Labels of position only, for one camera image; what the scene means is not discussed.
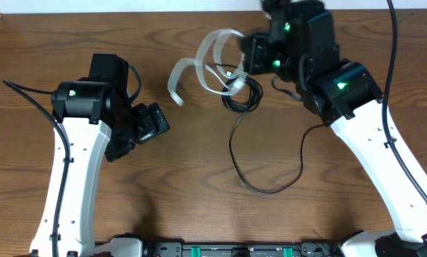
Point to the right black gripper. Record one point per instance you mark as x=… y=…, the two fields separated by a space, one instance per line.
x=260 y=49

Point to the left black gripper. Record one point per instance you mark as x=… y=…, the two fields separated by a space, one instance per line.
x=153 y=128

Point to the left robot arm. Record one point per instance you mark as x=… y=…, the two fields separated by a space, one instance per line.
x=95 y=120

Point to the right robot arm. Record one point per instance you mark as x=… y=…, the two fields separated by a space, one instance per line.
x=300 y=47

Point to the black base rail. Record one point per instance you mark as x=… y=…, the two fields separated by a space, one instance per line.
x=175 y=249

